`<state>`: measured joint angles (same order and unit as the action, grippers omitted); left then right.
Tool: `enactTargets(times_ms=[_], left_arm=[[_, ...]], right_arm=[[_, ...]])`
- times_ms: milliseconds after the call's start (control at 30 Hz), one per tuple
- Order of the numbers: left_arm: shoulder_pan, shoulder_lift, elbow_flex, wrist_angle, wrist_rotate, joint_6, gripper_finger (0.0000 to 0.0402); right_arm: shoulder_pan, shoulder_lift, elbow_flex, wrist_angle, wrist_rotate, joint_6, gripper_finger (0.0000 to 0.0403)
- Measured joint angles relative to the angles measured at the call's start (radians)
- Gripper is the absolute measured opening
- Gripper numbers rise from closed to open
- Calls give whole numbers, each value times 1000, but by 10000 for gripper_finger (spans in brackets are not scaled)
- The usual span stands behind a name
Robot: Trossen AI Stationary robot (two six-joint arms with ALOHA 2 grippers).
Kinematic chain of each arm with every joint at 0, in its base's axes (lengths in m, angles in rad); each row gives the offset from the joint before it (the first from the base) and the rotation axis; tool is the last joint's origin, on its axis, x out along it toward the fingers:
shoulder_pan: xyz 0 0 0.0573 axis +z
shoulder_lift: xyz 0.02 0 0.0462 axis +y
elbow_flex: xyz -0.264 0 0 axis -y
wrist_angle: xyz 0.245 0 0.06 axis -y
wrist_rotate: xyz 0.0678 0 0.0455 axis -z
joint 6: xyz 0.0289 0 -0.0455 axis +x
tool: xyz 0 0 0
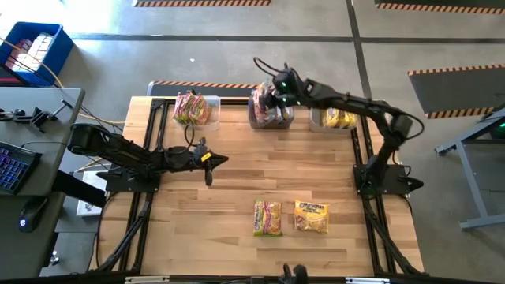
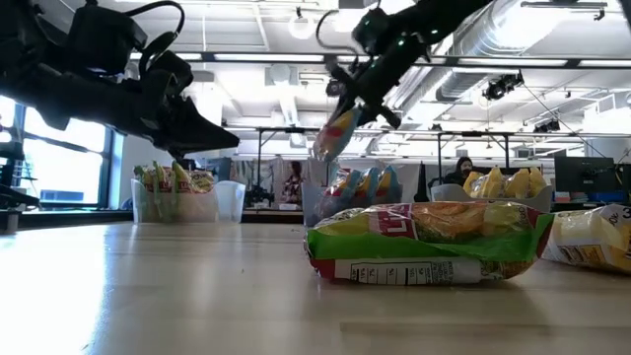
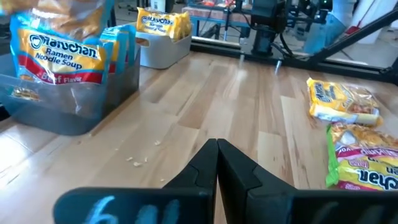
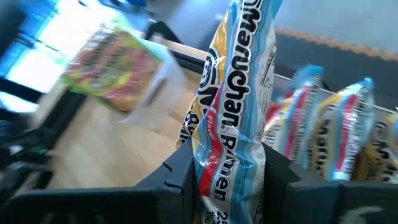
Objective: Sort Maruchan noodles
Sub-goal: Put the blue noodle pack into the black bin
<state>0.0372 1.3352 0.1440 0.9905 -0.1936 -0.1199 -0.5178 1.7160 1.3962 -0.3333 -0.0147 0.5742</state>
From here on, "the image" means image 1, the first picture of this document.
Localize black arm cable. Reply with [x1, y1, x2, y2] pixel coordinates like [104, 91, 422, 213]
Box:
[252, 57, 285, 86]
[183, 124, 208, 157]

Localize clear plastic bin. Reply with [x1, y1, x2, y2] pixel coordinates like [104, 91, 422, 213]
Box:
[173, 95, 221, 132]

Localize backlit computer keyboard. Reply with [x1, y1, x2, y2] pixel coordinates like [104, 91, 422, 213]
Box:
[0, 140, 43, 196]

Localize black desk clamp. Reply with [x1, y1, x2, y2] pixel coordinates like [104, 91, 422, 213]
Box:
[0, 98, 74, 133]

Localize black computer mouse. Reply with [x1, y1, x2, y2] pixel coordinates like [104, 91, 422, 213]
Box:
[17, 196, 49, 234]

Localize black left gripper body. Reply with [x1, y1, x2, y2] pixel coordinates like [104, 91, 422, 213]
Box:
[191, 137, 216, 187]

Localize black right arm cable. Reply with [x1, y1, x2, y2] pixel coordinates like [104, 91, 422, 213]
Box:
[252, 57, 285, 86]

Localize black aluminium rig frame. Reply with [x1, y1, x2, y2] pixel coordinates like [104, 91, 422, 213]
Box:
[90, 97, 425, 277]

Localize light grey plastic bin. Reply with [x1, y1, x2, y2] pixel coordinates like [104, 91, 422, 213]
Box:
[309, 105, 359, 135]

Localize black device with green light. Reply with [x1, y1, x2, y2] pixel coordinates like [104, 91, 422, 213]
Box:
[487, 114, 505, 140]

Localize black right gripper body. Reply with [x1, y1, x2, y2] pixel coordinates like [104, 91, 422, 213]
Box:
[274, 67, 312, 108]

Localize white printed box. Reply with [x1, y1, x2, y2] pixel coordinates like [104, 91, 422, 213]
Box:
[76, 171, 108, 218]

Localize grey desk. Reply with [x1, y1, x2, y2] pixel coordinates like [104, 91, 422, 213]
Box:
[0, 87, 86, 279]

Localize white metal bracket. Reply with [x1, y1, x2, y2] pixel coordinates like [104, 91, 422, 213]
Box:
[345, 277, 391, 284]
[124, 275, 170, 284]

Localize yellow cable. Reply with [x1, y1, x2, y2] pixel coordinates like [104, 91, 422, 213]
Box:
[0, 37, 123, 125]

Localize pink and white boxes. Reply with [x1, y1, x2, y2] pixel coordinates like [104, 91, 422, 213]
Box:
[6, 32, 55, 73]

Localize blue plastic crate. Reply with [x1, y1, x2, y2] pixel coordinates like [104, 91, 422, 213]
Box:
[0, 21, 75, 88]

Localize smoky grey plastic bin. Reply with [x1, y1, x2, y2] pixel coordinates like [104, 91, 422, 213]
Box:
[247, 100, 296, 130]

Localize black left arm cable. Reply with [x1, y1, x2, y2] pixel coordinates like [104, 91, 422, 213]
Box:
[183, 124, 208, 157]

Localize black flat bar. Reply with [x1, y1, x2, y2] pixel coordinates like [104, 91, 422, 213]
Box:
[52, 169, 107, 209]

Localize grey metal frame table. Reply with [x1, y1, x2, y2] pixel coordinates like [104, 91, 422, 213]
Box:
[433, 105, 505, 232]

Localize black hazard-striped floor mat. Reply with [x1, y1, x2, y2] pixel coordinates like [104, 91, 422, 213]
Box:
[146, 80, 261, 98]
[132, 0, 273, 8]
[373, 0, 505, 16]
[407, 64, 505, 120]

